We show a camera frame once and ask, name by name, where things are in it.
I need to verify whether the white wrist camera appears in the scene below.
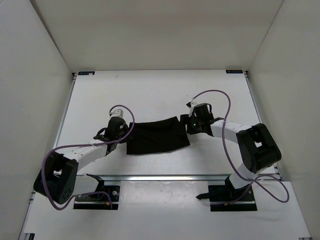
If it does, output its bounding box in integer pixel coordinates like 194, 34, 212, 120
186, 99, 198, 117
109, 108, 124, 120

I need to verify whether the aluminium side rail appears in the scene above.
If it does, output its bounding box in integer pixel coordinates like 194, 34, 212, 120
31, 72, 77, 201
244, 70, 282, 180

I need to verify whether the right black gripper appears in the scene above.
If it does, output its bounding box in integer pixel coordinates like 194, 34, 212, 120
177, 114, 203, 136

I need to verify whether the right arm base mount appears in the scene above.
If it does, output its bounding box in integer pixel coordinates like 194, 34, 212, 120
196, 177, 258, 212

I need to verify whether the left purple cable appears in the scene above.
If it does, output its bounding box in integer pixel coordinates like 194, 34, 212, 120
42, 104, 136, 211

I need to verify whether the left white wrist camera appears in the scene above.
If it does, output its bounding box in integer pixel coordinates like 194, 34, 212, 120
109, 108, 124, 120

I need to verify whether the blue corner label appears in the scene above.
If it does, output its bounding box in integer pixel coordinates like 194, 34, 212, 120
77, 71, 95, 76
225, 69, 243, 74

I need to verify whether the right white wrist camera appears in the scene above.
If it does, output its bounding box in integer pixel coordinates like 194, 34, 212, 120
186, 99, 198, 117

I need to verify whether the left aluminium side rail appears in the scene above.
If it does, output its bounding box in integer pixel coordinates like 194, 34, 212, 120
31, 72, 77, 201

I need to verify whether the right blue corner label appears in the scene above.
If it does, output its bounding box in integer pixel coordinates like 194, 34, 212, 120
225, 69, 243, 74

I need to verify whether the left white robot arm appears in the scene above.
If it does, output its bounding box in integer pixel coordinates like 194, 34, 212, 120
33, 116, 135, 210

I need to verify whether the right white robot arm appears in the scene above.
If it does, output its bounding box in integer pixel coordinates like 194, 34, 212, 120
180, 101, 282, 200

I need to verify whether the right aluminium side rail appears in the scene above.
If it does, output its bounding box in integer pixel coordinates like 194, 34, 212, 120
244, 70, 282, 180

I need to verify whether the black skirt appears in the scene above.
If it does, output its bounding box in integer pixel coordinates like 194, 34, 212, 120
126, 116, 190, 155

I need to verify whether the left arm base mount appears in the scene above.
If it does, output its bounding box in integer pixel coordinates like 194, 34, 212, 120
73, 173, 121, 211

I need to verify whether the left blue corner label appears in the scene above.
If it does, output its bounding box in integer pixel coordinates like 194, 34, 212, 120
77, 71, 95, 76

